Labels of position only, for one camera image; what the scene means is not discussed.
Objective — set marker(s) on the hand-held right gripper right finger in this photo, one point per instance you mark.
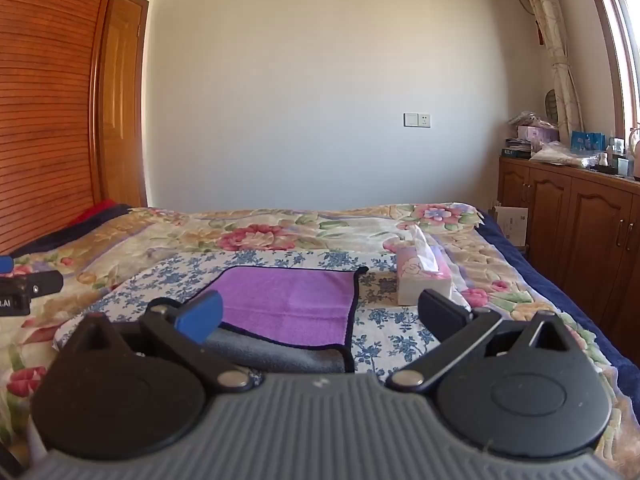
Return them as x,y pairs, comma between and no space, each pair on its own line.
440,316

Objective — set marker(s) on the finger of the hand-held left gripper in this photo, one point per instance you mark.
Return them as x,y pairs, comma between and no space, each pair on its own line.
5,265
42,281

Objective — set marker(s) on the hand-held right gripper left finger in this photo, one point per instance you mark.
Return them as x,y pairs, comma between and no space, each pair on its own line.
202,318

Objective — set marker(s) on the purple towel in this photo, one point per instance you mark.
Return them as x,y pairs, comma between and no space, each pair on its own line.
285,300

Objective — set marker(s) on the grey towel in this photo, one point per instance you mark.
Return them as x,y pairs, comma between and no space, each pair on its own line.
280,355

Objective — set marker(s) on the pink tissue box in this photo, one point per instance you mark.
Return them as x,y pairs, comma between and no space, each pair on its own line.
420,280

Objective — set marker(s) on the blue floral white cloth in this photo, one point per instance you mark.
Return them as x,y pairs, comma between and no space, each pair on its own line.
390,325

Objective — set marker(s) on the dark cloth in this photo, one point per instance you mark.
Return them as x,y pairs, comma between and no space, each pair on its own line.
65,235

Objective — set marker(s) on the red cloth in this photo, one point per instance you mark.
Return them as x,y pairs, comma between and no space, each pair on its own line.
97,210

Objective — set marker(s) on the floral quilt bed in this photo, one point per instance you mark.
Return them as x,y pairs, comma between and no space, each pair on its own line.
280,232

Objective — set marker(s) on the white cardboard box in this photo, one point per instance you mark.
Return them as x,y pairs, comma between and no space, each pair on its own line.
512,225

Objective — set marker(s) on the navy bed sheet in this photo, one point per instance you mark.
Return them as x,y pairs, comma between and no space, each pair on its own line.
560,290

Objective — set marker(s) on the wooden cabinet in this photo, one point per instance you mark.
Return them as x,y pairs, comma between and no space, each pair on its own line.
575,225

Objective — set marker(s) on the wooden slatted wardrobe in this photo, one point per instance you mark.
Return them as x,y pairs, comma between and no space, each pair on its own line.
45,100

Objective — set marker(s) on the stack of books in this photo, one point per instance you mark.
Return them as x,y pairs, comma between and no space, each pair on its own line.
517,147

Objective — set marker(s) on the wooden door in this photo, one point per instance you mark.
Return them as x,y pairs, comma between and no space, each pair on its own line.
122,110

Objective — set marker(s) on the clear plastic bag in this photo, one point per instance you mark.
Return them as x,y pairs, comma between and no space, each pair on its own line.
560,154

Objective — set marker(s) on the blue packet box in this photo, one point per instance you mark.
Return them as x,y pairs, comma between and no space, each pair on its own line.
587,141

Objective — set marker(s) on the woven hand fan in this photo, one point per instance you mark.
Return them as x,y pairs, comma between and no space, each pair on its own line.
551,104

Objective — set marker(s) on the white bottle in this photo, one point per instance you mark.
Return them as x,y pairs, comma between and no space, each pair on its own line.
635,152

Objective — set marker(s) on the patterned beige curtain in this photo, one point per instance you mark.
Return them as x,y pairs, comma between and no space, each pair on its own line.
560,60

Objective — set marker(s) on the white wall switch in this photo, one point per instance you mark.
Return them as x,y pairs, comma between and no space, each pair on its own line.
417,119

